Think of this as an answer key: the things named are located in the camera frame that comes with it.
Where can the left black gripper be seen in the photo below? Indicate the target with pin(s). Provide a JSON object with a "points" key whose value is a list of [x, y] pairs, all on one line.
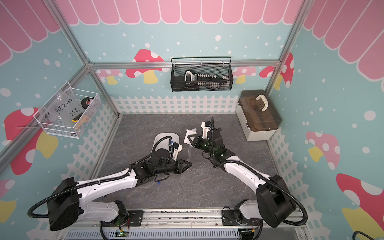
{"points": [[185, 168]]}

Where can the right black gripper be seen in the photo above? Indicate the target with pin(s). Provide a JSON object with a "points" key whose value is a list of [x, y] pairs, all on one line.
{"points": [[197, 141]]}

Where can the blue capped test tube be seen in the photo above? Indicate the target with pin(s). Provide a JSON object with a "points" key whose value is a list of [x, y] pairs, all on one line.
{"points": [[189, 153]]}

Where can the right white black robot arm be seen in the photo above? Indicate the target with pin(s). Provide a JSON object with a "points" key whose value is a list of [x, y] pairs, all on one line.
{"points": [[274, 203]]}

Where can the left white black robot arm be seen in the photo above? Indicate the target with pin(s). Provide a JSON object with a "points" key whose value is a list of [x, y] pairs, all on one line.
{"points": [[73, 201]]}

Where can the white plastic tray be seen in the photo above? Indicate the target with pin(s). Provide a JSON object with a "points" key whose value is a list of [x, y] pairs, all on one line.
{"points": [[164, 140]]}

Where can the socket wrench set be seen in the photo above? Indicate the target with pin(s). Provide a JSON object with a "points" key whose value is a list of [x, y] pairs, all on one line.
{"points": [[203, 81]]}

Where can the brown lidded storage box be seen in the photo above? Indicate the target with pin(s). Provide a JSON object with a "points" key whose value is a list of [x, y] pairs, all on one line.
{"points": [[258, 116]]}

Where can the black tape roll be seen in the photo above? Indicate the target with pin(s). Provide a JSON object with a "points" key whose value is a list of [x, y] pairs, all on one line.
{"points": [[86, 102]]}

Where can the clear plastic label bag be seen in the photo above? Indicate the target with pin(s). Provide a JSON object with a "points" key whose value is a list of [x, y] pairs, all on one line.
{"points": [[65, 107]]}

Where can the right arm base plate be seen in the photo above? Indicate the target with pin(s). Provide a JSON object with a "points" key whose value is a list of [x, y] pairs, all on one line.
{"points": [[235, 218]]}

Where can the black wire mesh basket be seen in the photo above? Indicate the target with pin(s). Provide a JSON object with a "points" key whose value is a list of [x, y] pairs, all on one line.
{"points": [[219, 66]]}

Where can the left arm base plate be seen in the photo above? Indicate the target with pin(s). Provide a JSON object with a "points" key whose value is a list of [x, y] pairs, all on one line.
{"points": [[133, 218]]}

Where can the white wire wall basket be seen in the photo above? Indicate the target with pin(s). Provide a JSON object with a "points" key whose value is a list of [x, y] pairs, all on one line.
{"points": [[56, 127]]}

